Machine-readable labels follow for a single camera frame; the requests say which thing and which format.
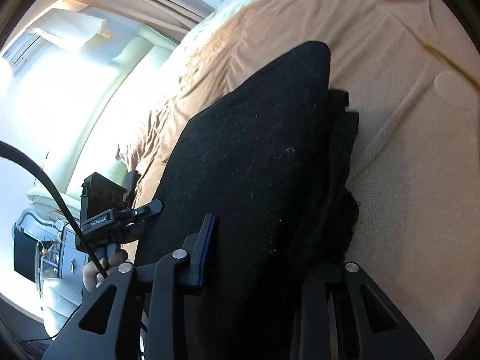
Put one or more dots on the black pants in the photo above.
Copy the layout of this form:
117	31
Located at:
243	157

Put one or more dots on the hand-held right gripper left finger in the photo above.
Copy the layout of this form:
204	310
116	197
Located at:
208	240

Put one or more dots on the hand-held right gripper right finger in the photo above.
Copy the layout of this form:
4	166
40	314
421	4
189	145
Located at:
352	281

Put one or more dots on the white air conditioner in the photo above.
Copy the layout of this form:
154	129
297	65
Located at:
22	52

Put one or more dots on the brown fleece blanket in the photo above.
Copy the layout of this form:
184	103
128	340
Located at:
412	195

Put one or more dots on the grey drawer cabinet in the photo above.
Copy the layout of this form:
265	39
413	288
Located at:
71	258

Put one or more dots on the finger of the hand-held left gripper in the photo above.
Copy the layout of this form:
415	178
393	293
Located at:
131	232
142	210

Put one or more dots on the pinkish brown curtain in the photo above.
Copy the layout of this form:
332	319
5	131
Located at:
150	3

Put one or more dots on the person's left forearm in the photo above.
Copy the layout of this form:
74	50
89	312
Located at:
87	296

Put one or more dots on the black screen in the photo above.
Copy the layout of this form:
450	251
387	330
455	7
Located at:
24	255

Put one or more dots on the person's left hand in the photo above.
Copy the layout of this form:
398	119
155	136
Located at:
93	275

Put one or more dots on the teddy bear pillow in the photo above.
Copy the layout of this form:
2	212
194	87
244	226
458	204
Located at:
240	3

